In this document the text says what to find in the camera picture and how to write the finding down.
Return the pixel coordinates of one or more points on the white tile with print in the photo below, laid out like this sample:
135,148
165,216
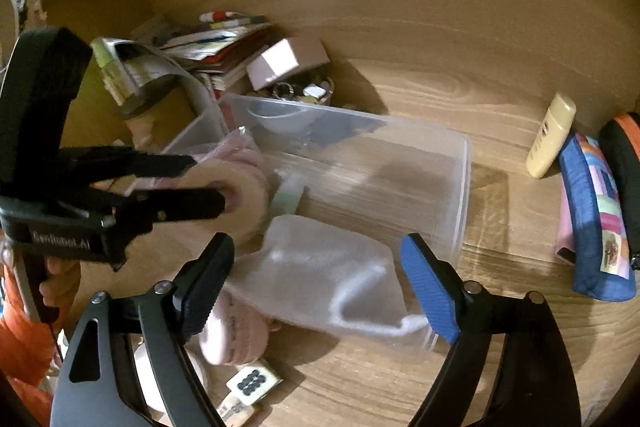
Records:
236,412

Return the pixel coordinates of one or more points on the blue patchwork pencil case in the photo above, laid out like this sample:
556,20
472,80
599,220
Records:
592,217

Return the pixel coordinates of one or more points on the white tile with black dots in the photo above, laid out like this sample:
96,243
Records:
252,381

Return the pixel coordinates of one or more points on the clear tape roll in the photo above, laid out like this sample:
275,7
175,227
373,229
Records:
245,194

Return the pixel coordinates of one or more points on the person's left hand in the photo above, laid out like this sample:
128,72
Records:
60,284

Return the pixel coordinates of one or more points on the cream squeeze tube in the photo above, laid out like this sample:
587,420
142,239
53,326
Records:
549,137

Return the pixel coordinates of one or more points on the clear plastic storage box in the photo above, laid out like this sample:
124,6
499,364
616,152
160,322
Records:
380,167

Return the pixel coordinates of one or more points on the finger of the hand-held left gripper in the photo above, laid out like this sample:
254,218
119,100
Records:
150,164
190,204

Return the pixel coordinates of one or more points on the pink cardboard box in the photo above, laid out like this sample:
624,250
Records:
282,59

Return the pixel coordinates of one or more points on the person's left forearm orange sleeve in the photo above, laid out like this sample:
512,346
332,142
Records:
22,347

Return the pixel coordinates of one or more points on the pink item in plastic wrap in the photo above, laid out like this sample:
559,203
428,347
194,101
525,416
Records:
235,152

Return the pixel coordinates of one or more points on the wooden desktop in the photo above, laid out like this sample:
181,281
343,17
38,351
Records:
500,307

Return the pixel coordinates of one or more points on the pale pink round dish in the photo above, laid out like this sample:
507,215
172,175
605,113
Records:
192,374

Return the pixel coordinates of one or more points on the stack of books and papers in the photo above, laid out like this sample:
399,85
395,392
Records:
215,47

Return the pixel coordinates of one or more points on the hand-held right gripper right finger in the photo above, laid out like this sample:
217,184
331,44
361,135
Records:
430,289

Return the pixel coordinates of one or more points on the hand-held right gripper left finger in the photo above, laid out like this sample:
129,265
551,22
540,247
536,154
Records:
210,277

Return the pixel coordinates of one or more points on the pink flat case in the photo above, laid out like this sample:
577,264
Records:
565,227

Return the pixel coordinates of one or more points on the black case with orange trim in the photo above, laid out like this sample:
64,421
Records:
622,167

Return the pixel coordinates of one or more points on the small bowl of trinkets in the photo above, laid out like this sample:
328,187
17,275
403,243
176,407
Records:
310,91

